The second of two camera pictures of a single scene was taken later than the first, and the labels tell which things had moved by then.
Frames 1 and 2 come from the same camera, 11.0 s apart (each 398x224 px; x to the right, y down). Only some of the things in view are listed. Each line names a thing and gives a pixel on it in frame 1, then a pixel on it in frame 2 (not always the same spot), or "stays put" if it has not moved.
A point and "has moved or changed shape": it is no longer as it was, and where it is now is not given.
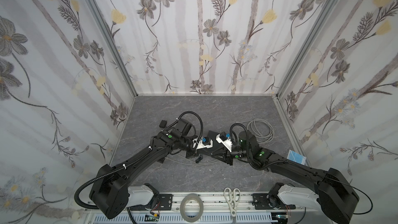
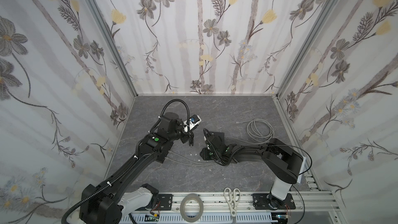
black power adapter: x=199 y=158 has moved or changed shape
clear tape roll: x=185 y=198 stays put
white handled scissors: x=232 y=197 stays put
